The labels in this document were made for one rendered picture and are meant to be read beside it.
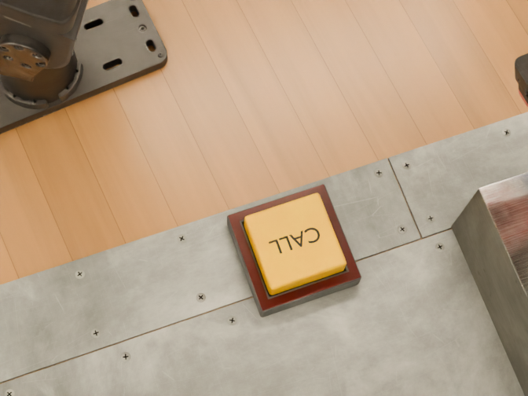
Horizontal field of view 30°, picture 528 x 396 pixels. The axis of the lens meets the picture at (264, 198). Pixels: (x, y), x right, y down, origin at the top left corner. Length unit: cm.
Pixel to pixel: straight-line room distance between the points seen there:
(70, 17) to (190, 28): 20
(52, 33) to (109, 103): 15
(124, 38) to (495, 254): 34
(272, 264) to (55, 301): 17
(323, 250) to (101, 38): 26
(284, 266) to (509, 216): 16
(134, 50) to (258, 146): 13
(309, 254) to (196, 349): 11
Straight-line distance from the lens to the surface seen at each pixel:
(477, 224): 73
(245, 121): 80
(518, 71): 61
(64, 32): 67
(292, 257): 72
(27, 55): 70
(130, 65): 81
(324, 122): 80
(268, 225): 73
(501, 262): 71
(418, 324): 76
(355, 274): 74
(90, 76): 81
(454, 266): 78
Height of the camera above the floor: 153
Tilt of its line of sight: 71 degrees down
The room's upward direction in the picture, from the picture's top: 6 degrees clockwise
